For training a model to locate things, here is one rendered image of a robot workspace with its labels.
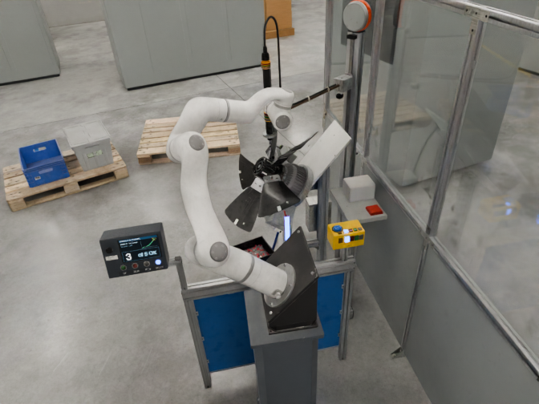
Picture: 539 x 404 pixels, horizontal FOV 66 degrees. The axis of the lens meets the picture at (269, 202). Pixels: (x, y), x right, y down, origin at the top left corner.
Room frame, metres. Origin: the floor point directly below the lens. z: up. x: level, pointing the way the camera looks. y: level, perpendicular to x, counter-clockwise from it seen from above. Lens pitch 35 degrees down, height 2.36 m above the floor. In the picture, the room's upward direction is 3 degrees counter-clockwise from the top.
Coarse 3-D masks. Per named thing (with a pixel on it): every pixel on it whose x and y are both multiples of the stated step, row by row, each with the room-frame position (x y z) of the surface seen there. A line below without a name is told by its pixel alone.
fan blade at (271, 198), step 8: (264, 184) 1.84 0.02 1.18; (272, 184) 1.83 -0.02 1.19; (280, 184) 1.82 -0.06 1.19; (264, 192) 1.78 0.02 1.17; (272, 192) 1.76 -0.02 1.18; (280, 192) 1.76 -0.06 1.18; (288, 192) 1.75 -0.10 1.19; (264, 200) 1.73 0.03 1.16; (272, 200) 1.71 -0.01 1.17; (280, 200) 1.70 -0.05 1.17; (296, 200) 1.67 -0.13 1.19; (264, 208) 1.68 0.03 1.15; (272, 208) 1.66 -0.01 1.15
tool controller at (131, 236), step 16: (144, 224) 1.49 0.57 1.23; (160, 224) 1.47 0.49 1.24; (112, 240) 1.37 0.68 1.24; (128, 240) 1.38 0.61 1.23; (144, 240) 1.38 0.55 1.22; (160, 240) 1.39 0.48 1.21; (112, 256) 1.35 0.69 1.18; (144, 256) 1.36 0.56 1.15; (160, 256) 1.37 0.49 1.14; (112, 272) 1.33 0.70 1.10; (128, 272) 1.33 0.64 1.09; (144, 272) 1.34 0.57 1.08
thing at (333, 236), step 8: (328, 224) 1.61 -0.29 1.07; (336, 224) 1.60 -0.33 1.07; (344, 224) 1.60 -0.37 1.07; (352, 224) 1.60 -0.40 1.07; (360, 224) 1.59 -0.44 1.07; (328, 232) 1.59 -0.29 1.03; (336, 232) 1.54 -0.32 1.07; (344, 232) 1.54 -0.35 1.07; (352, 232) 1.54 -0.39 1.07; (360, 232) 1.54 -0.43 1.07; (336, 240) 1.52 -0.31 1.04; (344, 240) 1.53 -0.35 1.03; (360, 240) 1.54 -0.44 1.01; (336, 248) 1.52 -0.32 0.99
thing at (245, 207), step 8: (248, 192) 1.93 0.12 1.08; (256, 192) 1.92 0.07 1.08; (240, 200) 1.92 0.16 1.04; (248, 200) 1.90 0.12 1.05; (256, 200) 1.89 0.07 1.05; (232, 208) 1.91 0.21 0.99; (240, 208) 1.89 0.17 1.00; (248, 208) 1.87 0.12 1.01; (256, 208) 1.86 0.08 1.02; (232, 216) 1.88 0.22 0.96; (240, 216) 1.85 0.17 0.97; (248, 216) 1.84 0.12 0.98; (256, 216) 1.83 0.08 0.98; (240, 224) 1.82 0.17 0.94; (248, 224) 1.81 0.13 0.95
